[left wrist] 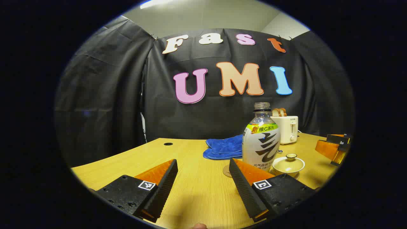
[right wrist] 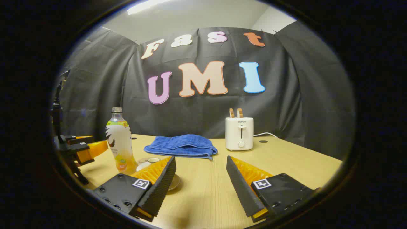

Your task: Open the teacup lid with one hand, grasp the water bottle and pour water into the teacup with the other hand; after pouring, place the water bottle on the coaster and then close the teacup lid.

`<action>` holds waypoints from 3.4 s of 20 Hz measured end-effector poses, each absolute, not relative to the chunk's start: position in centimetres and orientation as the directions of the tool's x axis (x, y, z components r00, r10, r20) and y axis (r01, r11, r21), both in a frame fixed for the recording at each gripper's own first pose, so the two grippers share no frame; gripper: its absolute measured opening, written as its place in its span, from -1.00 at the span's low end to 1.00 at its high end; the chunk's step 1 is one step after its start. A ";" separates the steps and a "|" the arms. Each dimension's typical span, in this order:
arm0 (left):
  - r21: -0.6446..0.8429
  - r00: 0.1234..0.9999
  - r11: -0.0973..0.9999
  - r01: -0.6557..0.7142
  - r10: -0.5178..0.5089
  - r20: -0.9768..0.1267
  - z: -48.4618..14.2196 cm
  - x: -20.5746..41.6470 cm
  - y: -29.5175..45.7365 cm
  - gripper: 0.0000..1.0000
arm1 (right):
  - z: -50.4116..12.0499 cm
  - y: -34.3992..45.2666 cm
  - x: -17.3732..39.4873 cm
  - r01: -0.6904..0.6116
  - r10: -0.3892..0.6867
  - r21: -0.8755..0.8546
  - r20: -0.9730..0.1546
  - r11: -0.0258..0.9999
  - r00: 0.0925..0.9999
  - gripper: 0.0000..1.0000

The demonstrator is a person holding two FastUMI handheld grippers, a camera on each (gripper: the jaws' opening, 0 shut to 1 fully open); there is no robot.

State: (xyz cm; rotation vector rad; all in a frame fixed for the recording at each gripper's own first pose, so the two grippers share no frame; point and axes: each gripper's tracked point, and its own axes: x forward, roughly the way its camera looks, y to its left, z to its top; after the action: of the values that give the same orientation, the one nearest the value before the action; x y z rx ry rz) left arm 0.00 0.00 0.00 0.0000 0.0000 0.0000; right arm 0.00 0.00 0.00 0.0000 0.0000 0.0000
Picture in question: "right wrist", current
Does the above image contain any white ceramic saucer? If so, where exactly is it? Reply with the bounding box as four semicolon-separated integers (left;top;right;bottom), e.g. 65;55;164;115
168;174;181;191

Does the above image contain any white toaster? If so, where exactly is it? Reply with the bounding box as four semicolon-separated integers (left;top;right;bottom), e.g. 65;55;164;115
225;117;254;151

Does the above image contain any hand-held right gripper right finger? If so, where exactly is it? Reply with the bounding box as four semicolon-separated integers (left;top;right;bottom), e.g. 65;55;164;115
226;155;320;223

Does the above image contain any blue folded towel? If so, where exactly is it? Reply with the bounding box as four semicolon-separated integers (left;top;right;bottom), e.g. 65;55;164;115
144;134;218;160

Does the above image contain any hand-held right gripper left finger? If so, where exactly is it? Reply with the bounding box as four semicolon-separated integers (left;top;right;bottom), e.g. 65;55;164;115
92;155;177;222

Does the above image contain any clear water bottle white label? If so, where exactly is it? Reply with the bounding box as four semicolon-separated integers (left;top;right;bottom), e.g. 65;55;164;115
106;107;139;175

